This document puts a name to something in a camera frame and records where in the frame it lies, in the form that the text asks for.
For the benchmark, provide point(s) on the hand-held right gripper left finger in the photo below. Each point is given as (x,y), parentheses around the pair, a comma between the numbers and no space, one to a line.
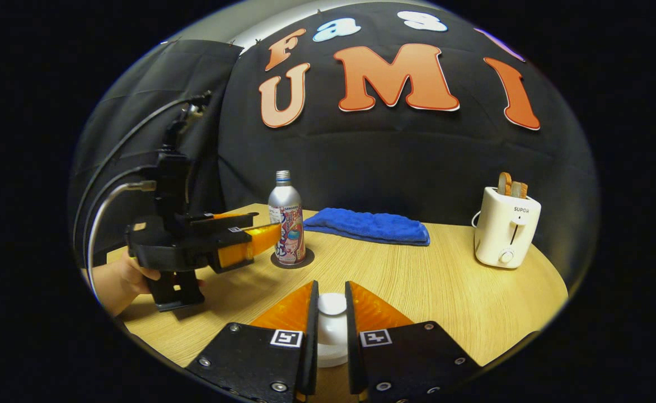
(310,347)

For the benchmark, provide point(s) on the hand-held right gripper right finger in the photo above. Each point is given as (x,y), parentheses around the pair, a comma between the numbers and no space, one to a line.
(353,358)

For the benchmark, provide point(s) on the black backdrop cloth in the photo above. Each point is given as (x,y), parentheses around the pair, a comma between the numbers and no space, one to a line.
(389,157)

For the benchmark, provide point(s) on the silver water bottle red label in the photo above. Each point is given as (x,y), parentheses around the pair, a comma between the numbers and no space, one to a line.
(286,207)

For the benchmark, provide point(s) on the dark round coaster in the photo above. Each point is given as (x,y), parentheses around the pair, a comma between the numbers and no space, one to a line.
(308,258)

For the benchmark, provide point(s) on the white toaster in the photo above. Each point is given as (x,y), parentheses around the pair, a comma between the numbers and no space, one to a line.
(501,235)

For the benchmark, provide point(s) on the blue folded towel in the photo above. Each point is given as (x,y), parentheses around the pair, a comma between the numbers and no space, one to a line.
(367,224)

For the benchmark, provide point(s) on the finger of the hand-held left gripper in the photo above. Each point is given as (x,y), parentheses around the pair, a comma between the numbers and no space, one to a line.
(221,235)
(221,218)

